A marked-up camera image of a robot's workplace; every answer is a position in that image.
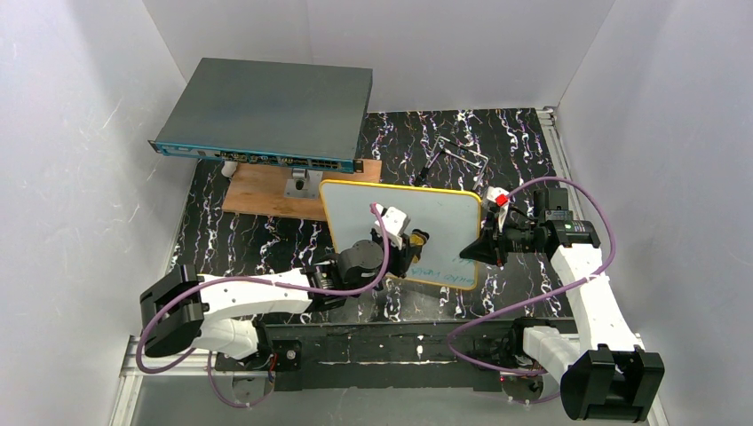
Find yellow-framed whiteboard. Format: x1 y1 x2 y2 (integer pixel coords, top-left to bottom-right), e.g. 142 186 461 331
320 180 481 290

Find yellow black eraser pad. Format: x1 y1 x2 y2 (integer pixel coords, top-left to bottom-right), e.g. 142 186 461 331
409 229 430 264

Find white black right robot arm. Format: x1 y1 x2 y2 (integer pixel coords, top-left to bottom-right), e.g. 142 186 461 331
460 186 665 425

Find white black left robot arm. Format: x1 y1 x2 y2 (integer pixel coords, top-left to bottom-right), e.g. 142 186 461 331
139 228 429 359

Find plywood board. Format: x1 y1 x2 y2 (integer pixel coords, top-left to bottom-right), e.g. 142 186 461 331
222 159 382 221

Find green white cylinder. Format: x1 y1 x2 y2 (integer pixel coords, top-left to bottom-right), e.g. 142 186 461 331
220 161 238 179

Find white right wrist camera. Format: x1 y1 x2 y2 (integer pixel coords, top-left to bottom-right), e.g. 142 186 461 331
482 186 510 232

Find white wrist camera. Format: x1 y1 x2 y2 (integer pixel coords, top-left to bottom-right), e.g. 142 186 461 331
370 203 410 250
482 186 510 232

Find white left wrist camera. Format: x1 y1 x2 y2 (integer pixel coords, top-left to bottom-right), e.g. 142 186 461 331
370 203 410 250

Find grey metal stand bracket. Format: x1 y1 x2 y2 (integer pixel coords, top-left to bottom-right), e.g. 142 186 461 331
284 168 323 200

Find black grey wire stripper pliers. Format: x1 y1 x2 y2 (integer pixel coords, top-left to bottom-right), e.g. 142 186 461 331
411 136 489 191

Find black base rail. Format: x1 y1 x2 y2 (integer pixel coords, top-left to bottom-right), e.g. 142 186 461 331
123 317 654 392

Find grey blue network switch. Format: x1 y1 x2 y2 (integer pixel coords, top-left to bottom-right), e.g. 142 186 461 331
149 58 373 174

